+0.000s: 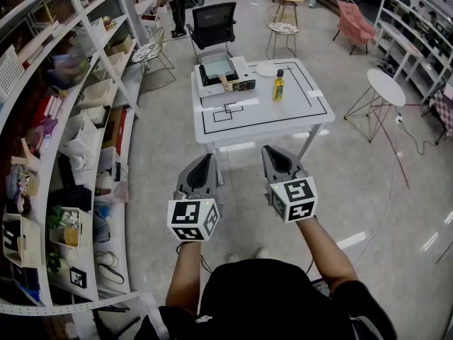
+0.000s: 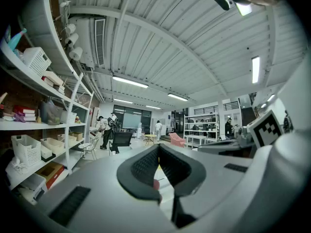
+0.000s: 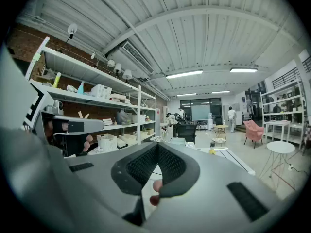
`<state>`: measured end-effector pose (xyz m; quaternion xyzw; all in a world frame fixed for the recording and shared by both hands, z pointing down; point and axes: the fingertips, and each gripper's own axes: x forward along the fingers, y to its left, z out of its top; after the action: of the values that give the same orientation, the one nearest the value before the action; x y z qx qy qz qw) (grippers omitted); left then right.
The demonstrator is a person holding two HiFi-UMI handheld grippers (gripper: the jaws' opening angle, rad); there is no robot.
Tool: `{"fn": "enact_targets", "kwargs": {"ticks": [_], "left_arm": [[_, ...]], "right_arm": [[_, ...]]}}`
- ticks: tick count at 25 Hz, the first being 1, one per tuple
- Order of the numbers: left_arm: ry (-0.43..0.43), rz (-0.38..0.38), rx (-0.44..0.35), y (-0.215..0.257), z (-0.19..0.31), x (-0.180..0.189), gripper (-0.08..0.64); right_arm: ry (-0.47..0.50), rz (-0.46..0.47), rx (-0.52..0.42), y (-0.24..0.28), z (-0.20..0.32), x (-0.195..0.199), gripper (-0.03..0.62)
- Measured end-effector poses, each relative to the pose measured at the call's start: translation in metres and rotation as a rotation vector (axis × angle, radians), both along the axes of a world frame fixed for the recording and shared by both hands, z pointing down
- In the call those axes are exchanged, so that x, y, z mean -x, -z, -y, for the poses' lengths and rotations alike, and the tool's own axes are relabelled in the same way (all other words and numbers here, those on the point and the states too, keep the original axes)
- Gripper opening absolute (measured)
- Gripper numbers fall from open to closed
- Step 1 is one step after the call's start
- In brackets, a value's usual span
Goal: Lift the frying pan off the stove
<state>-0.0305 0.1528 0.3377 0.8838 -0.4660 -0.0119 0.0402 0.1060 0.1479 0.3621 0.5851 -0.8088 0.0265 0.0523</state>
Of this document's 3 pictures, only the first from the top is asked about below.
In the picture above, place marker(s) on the person's right forearm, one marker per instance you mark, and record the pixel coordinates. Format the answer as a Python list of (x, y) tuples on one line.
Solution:
[(325, 257)]

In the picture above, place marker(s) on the white table with black lines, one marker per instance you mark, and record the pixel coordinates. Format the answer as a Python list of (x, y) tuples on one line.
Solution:
[(283, 113)]

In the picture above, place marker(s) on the white lattice basket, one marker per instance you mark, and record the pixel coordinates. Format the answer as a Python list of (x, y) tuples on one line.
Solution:
[(79, 133)]

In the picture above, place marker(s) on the white shelf unit dark items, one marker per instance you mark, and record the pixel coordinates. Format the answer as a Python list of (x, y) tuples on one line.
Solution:
[(396, 35)]

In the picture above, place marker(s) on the small cream storage bin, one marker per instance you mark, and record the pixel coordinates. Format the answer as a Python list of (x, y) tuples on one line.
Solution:
[(109, 66)]

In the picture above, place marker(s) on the yellow oil bottle black cap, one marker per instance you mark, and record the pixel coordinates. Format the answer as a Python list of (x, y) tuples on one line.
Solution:
[(278, 90)]

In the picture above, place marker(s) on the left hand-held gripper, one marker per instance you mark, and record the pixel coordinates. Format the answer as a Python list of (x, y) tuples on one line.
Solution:
[(187, 212)]

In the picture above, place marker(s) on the white sneakers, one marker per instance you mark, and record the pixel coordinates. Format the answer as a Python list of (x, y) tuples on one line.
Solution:
[(83, 163)]

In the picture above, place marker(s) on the white round plate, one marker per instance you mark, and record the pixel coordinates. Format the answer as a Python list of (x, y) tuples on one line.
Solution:
[(267, 69)]

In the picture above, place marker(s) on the cream bin with flowers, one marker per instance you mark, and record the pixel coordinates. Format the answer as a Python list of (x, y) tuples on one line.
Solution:
[(76, 234)]

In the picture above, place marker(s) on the red brown flat box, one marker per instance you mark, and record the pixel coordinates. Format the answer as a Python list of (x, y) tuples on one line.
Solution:
[(115, 131)]

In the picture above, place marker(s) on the clear plastic box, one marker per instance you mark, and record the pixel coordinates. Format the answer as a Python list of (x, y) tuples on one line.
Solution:
[(106, 175)]

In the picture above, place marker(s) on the white round side table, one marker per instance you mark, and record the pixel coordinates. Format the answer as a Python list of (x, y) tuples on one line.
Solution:
[(385, 87)]

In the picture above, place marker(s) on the white box in black frame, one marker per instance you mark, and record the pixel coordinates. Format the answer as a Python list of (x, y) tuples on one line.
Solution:
[(93, 116)]

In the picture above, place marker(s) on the black white framed picture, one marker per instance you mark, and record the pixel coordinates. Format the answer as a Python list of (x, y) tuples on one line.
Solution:
[(78, 277)]

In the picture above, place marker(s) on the cardboard box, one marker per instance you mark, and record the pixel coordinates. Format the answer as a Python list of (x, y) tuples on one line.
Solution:
[(122, 44)]

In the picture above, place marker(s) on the colourful toy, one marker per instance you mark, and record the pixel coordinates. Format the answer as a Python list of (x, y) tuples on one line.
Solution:
[(109, 23)]

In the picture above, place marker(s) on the pink armchair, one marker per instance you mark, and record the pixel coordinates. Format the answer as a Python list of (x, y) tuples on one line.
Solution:
[(354, 23)]

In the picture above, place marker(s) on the curved white shelf unit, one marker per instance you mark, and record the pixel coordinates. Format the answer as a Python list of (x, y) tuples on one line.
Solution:
[(70, 306)]

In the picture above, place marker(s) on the black plastic basket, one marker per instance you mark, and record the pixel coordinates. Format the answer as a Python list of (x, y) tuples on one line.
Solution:
[(70, 197)]

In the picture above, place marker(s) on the black office chair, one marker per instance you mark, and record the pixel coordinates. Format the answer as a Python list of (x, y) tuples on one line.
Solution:
[(212, 23)]

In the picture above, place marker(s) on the large cream storage bin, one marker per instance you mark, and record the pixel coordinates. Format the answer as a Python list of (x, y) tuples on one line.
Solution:
[(97, 94)]

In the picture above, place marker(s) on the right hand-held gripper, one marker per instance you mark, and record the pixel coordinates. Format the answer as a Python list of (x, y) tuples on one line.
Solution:
[(297, 193)]

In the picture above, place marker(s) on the person's left forearm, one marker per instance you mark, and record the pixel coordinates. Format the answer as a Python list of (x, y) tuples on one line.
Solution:
[(184, 278)]

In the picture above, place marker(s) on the person's white shoe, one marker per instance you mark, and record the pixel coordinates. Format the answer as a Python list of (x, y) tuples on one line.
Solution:
[(233, 258), (262, 253)]

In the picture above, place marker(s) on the white perforated basket black tag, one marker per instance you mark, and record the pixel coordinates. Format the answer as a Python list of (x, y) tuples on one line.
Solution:
[(30, 239)]

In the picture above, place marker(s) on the blue grey knit cloth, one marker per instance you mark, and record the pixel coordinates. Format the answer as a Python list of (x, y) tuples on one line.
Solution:
[(102, 227)]

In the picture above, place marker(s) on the person's black shirt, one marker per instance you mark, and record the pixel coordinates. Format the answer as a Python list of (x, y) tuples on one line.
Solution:
[(265, 303)]

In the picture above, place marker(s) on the translucent bag of items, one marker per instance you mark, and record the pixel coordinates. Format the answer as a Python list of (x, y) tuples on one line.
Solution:
[(67, 71)]

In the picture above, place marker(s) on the white power socket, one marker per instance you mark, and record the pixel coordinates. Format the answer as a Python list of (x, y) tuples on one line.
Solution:
[(399, 118)]

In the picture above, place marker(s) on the white box red inside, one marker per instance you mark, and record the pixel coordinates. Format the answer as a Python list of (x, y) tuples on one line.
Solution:
[(150, 20)]

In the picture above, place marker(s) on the checkered cloth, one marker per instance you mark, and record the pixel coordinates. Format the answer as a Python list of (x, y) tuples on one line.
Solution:
[(446, 112)]

